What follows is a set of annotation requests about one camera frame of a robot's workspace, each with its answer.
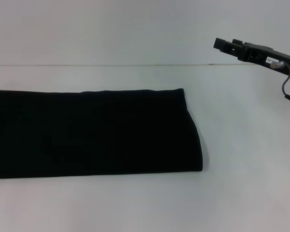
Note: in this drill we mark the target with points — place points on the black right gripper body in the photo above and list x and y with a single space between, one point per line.
261 55

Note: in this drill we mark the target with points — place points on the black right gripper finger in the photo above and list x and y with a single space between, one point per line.
237 41
228 48

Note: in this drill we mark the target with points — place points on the black shirt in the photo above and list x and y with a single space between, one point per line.
87 135

